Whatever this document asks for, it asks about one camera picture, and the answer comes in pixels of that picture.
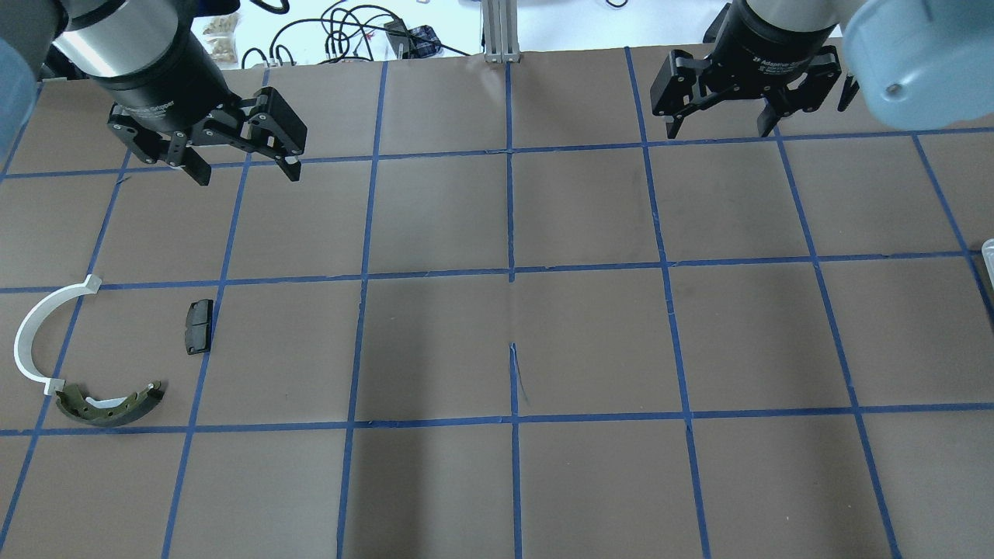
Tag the aluminium frame post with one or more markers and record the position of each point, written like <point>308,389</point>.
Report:
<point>500,39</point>

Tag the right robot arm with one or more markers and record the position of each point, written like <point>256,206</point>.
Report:
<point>919,65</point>

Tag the silver ribbed metal tray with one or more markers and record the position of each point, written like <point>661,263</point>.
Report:
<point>987,255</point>

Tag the white curved plastic bracket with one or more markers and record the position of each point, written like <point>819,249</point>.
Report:
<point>23,346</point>

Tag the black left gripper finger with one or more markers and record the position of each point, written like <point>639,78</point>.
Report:
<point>264,125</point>
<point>152,147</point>

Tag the olive green brake shoe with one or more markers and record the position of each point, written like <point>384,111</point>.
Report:
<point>74,404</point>

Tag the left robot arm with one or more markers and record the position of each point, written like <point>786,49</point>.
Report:
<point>103,39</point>

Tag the bag of wooden pieces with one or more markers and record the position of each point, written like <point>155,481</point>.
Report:
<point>219,37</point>

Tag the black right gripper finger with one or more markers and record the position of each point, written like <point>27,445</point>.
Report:
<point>818,79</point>
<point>686,85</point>

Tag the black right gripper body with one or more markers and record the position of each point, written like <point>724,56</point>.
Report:
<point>765,48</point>

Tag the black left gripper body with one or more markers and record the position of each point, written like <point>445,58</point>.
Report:
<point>159,85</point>

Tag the dark grey brake pad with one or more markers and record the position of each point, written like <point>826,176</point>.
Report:
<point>199,327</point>

